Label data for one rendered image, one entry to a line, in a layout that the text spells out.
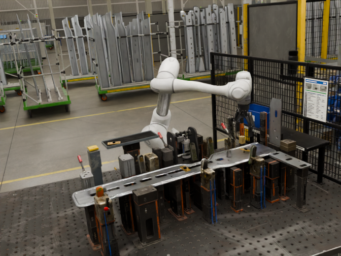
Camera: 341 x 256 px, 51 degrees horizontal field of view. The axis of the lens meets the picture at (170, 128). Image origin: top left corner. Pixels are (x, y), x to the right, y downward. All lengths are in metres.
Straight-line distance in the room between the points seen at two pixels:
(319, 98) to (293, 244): 1.05
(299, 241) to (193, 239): 0.59
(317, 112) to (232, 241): 1.13
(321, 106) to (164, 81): 1.10
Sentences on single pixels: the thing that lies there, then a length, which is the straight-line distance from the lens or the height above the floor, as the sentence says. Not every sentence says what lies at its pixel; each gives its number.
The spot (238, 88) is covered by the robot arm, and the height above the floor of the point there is 1.50.
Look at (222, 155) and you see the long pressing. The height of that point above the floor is 1.00.
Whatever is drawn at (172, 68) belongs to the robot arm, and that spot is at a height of 1.58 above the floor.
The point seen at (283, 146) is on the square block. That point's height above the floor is 1.03.
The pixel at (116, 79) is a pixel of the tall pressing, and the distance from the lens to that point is 9.16.
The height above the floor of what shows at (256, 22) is 1.75.
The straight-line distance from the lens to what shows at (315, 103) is 2.72.
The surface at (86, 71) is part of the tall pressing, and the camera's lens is 11.77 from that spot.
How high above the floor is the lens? 1.95
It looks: 18 degrees down
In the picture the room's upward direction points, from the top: 4 degrees counter-clockwise
